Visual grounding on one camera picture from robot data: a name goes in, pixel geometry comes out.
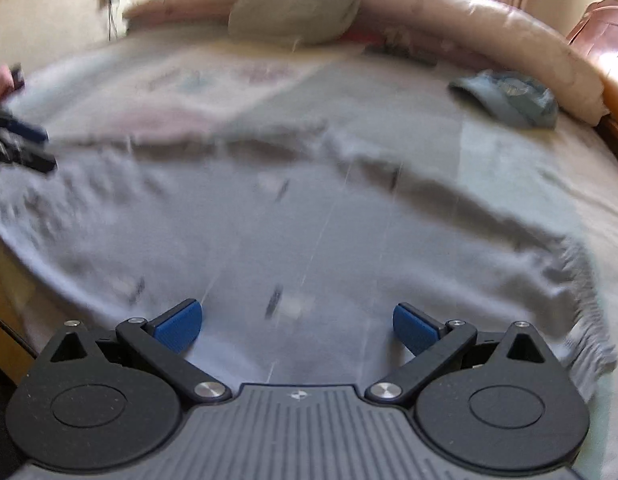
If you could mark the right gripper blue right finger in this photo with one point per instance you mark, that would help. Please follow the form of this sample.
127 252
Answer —
437 349

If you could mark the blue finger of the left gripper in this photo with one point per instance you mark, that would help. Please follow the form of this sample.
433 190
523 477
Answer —
32 133
38 161

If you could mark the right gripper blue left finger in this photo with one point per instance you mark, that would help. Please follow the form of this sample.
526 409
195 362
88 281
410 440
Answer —
159 344

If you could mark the grey striped pants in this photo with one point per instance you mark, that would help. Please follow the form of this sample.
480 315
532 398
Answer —
299 245

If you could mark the dark folded garment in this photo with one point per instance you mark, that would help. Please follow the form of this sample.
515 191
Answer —
17 76

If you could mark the blue baseball cap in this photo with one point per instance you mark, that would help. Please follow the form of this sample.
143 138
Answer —
516 100

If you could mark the grey cat face cushion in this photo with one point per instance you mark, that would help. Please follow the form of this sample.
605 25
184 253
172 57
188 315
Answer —
292 23

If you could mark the black phone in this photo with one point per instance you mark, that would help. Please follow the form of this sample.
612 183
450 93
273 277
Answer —
405 53

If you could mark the pink folded quilt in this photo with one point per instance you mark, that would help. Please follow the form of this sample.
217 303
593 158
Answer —
507 36

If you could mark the wooden headboard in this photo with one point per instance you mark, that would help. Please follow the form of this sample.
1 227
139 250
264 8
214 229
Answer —
595 37

